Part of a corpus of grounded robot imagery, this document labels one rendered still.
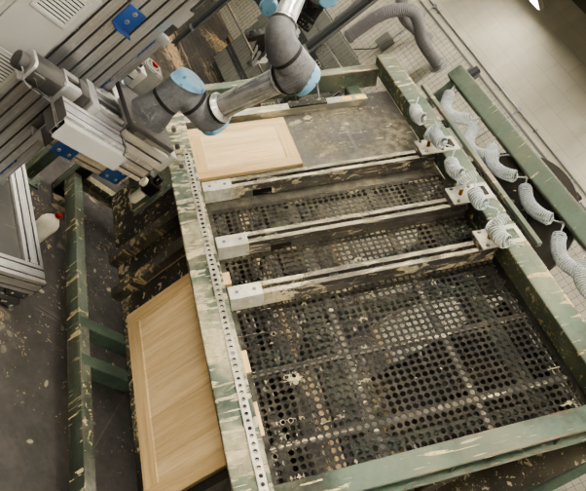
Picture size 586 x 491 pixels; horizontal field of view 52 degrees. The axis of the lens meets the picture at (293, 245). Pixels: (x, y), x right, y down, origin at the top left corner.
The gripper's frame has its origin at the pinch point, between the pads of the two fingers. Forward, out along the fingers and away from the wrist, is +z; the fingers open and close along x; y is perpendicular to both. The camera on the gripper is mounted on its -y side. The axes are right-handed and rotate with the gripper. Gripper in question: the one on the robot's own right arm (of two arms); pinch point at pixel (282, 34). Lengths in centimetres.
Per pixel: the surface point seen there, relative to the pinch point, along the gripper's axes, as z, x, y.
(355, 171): 29, -14, 59
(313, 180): 39, -22, 44
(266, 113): 55, 24, 17
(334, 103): 39, 39, 46
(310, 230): 34, -56, 46
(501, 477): 36, -121, 147
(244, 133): 60, 7, 12
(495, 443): 1, -133, 108
